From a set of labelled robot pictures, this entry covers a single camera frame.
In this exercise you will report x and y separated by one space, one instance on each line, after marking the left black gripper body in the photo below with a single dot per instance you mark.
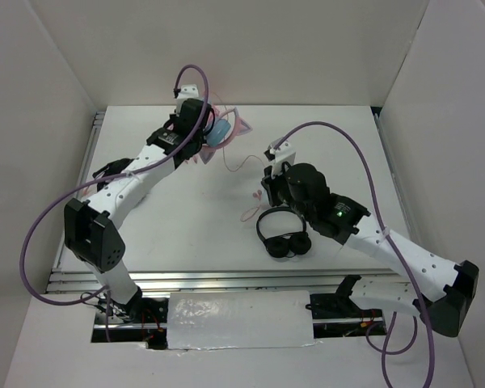
198 143

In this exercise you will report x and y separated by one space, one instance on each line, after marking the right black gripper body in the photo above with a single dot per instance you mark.
277 187

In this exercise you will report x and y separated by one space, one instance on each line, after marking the blue pink cat-ear headphones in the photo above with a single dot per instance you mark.
226 124

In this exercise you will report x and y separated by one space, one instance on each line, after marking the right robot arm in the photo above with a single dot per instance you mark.
440 291

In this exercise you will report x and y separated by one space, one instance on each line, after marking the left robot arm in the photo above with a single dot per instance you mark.
92 225

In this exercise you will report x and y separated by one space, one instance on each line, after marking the black on-ear headphones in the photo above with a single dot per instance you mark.
280 246

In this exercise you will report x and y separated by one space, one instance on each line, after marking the black headset with microphone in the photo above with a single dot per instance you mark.
112 168

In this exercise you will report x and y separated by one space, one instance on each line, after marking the white foil-edged panel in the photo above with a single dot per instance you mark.
249 319

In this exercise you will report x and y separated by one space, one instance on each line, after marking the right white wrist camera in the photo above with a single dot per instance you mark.
280 155

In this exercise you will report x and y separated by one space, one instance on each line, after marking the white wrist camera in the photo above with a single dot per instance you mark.
280 155
184 92

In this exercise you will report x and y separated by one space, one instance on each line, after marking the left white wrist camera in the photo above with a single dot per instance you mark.
184 92

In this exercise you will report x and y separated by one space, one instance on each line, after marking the aluminium rail frame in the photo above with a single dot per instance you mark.
194 281

